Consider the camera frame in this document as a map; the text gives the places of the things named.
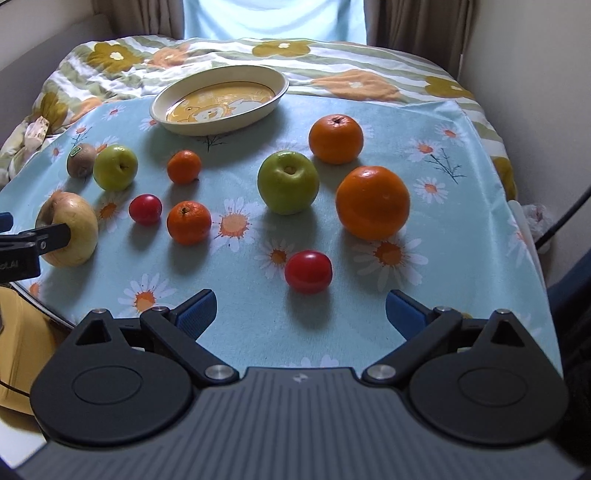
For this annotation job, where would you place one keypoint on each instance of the light blue daisy cloth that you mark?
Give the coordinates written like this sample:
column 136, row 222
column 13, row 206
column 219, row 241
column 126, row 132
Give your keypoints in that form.
column 461, row 246

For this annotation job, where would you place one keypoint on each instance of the wrinkled yellow-brown apple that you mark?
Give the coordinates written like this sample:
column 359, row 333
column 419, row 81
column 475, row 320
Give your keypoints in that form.
column 72, row 210

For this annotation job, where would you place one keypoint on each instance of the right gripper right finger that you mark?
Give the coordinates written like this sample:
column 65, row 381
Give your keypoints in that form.
column 480, row 381

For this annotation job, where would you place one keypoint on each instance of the large green apple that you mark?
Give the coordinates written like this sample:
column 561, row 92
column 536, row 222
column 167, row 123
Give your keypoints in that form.
column 288, row 182

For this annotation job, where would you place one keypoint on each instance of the small mandarin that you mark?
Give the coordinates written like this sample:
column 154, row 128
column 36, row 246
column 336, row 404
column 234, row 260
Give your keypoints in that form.
column 188, row 222
column 184, row 167

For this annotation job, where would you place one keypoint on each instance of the brown kiwi with sticker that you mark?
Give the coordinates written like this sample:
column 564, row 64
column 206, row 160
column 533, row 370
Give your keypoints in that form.
column 80, row 160

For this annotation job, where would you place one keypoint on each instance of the brown right curtain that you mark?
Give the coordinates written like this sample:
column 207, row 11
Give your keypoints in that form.
column 437, row 30

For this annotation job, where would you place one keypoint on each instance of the small red tomato left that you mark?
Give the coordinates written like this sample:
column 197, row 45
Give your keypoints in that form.
column 145, row 209

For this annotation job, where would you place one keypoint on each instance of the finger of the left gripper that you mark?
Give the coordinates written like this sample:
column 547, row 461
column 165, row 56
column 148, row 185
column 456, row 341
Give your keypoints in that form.
column 46, row 239
column 6, row 222

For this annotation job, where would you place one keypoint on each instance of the medium orange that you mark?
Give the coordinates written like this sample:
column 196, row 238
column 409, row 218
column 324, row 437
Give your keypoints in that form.
column 336, row 139

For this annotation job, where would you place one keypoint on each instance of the cream oval bear dish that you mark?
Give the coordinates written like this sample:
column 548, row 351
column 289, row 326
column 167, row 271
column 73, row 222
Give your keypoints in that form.
column 219, row 100

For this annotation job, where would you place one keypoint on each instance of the striped floral bed quilt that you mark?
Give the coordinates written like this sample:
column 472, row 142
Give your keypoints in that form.
column 98, row 72

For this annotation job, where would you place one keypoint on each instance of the grey bed headboard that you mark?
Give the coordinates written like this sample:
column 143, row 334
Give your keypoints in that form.
column 22, row 80

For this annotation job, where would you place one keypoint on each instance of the brown left curtain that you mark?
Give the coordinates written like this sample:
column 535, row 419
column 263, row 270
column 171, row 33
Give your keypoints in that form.
column 143, row 17

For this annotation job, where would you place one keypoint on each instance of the yellow wooden stool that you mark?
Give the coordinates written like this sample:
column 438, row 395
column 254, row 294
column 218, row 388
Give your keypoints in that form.
column 28, row 340

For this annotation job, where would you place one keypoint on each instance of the light blue window sheet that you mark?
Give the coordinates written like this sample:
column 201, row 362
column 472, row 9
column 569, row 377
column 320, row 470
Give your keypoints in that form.
column 324, row 20

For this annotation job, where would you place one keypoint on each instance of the large orange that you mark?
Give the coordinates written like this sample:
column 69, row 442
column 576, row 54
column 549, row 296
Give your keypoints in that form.
column 373, row 203

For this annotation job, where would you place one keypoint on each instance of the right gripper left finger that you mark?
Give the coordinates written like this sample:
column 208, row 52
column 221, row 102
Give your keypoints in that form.
column 118, row 381

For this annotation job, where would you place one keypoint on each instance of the white plastic bag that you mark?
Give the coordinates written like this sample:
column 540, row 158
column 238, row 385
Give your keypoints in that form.
column 538, row 219

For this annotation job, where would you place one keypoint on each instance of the small green apple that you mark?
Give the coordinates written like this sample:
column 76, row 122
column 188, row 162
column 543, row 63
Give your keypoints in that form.
column 115, row 168

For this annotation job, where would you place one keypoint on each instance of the brown curtain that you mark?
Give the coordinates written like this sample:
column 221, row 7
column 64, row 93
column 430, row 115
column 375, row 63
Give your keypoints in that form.
column 437, row 30
column 143, row 17

